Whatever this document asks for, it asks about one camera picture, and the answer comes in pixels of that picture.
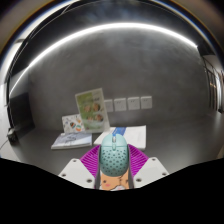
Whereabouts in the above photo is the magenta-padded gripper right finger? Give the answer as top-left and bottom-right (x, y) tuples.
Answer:
(126, 143), (170, 189)

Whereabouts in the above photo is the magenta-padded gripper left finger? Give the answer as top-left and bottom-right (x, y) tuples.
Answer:
(58, 143), (103, 190)

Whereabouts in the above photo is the mint green perforated computer mouse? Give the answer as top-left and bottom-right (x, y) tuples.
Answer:
(98, 133), (130, 178)

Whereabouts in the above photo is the cartoon-print mouse pad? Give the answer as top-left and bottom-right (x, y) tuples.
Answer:
(99, 168), (131, 192)

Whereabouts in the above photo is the white and blue book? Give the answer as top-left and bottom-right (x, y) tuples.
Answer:
(93, 125), (147, 150)

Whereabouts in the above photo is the small white illustrated card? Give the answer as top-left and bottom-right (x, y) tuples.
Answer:
(61, 113), (86, 135)

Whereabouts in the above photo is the green printed leaflet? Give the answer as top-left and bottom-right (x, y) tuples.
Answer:
(74, 87), (111, 134)

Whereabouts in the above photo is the black monitor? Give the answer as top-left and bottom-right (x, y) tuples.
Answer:
(8, 92), (36, 139)

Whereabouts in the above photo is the long ceiling light strip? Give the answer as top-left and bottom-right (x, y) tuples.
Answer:
(9, 22), (199, 98)

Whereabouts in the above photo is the glass door with dark frame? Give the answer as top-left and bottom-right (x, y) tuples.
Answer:
(199, 54), (224, 114)

